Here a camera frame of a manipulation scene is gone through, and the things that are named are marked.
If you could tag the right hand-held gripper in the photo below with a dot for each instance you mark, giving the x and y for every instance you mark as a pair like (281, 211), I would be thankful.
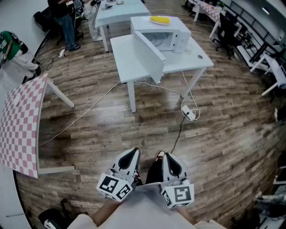
(178, 194)

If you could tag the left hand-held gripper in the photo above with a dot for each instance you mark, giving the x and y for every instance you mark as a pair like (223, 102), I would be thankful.
(109, 184)

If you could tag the person's left forearm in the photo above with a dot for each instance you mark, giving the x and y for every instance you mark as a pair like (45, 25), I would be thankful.
(103, 214)

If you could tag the person's right forearm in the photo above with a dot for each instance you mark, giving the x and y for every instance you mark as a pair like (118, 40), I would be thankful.
(187, 217)

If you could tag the white microwave oven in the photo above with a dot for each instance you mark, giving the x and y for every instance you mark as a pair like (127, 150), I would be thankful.
(178, 29)

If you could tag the person's left shoe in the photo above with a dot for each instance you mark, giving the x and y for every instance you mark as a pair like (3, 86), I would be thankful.
(138, 176)

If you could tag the person's shoe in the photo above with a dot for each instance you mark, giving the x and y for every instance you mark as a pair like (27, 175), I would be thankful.
(138, 176)
(160, 154)

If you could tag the person's right leg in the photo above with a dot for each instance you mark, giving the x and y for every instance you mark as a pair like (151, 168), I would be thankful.
(154, 172)

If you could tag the person's right shoe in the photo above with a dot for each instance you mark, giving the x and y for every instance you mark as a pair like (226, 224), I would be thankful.
(160, 154)

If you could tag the person's white shirt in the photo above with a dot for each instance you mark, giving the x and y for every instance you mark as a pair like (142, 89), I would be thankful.
(138, 208)

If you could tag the white table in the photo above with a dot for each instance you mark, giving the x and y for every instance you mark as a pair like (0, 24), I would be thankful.
(120, 11)
(125, 67)
(277, 71)

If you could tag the pink checkered table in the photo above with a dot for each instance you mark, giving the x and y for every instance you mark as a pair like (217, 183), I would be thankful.
(20, 129)
(210, 10)

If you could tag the small white cup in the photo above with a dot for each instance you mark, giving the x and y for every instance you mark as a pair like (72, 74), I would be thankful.
(189, 48)

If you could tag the white round disc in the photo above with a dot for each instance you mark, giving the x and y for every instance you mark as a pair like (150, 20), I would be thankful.
(17, 97)

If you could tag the yellow corn cob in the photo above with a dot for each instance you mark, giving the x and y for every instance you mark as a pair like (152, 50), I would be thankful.
(160, 20)

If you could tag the black office chair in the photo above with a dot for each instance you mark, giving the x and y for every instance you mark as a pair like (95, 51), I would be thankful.
(228, 31)

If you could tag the black bag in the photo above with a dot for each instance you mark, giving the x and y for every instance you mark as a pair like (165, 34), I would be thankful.
(43, 19)

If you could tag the black wall rack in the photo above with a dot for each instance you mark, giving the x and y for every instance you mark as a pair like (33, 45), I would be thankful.
(257, 24)

